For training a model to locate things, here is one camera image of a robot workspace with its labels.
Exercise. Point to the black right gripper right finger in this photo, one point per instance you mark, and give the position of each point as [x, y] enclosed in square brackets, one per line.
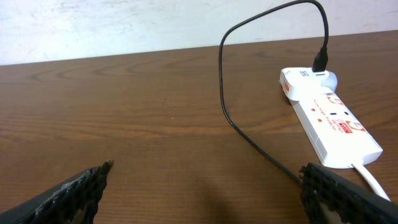
[326, 196]

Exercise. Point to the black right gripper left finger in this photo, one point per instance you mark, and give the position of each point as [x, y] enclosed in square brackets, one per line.
[74, 200]

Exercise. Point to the white USB charger adapter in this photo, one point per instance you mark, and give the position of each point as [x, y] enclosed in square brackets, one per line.
[301, 83]

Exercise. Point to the white power strip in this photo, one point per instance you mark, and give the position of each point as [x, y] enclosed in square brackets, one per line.
[337, 136]

